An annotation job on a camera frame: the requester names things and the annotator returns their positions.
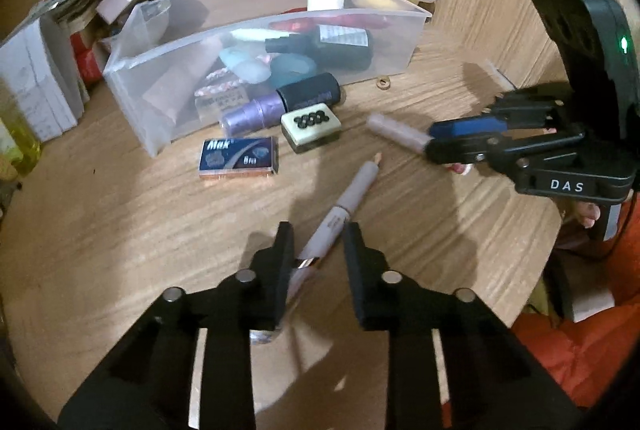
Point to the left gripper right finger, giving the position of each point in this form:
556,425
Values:
494,382

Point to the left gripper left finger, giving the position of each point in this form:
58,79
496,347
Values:
144,382

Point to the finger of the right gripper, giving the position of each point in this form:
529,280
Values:
470,127
465,149

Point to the pink lipstick tube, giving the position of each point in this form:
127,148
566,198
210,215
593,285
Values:
402,134

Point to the dark green dropper bottle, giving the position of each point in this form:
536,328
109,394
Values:
329,46

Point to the mahjong tile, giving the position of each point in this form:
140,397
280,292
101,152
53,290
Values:
310,127

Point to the pink white cosmetic pen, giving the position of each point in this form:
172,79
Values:
331,227

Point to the teal washi tape roll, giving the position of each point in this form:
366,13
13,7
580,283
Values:
290,68

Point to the red foil packet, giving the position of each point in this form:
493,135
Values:
295,21

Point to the white tape roll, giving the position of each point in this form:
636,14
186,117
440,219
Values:
324,5

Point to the blue Max razor box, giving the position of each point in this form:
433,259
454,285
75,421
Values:
223,158

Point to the purple black spray bottle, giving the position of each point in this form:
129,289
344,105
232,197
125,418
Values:
266,111

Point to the light blue bottle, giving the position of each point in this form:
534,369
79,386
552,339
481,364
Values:
248,68

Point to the beige makeup sponge block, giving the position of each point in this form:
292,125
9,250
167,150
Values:
212,102

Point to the pink cream tube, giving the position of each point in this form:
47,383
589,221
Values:
187,68

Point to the person right hand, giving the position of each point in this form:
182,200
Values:
585,214

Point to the yellow green spray bottle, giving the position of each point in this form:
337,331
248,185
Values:
19,144

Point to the red box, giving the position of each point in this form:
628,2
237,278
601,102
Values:
90,56

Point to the clear plastic storage bin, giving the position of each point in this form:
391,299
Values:
135,65

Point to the white folded paper stack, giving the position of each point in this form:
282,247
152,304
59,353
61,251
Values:
40,74

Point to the white ceramic bowl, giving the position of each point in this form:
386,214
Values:
155,19

